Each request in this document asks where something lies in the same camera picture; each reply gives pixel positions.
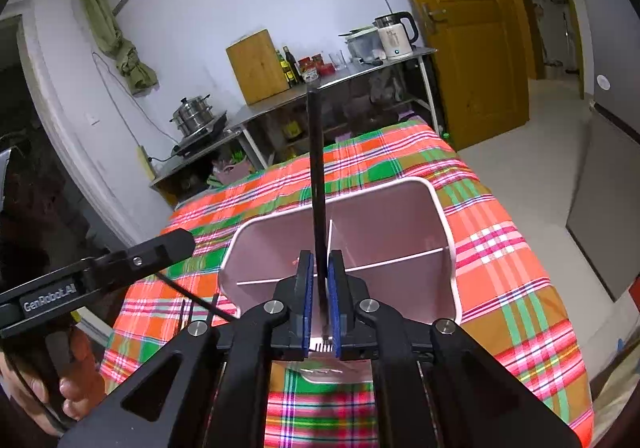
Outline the person's left hand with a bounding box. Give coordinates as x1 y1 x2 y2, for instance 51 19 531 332
0 326 108 437

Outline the plaid tablecloth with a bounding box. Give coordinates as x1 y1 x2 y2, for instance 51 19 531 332
101 123 593 447

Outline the white electric kettle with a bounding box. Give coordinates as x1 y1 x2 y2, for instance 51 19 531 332
373 11 419 60

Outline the steel steamer pot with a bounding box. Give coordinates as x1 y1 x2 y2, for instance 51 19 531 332
170 94 214 138

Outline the silver refrigerator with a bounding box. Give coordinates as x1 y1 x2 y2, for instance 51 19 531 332
566 104 639 301

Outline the clear plastic container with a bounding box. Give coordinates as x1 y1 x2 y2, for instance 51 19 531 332
341 25 386 64

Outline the green hanging cloth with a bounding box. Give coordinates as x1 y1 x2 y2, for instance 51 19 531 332
80 0 158 94

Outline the induction cooker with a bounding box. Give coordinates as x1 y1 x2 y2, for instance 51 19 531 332
171 112 228 157

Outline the steel kitchen shelf table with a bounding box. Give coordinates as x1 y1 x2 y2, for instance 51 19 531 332
229 47 444 169

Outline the red lidded jar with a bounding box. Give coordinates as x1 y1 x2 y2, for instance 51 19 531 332
298 58 320 84

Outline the dark oil bottle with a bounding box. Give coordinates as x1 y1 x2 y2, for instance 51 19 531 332
283 46 304 84

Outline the pink utensil holder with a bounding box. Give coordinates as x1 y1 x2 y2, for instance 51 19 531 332
218 176 464 385

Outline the wooden cutting board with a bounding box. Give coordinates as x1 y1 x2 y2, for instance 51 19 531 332
226 30 290 105

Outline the yellow wooden door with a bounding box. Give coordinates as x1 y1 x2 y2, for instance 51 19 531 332
412 0 529 150

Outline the low steel side table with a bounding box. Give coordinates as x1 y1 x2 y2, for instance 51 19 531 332
150 129 244 207

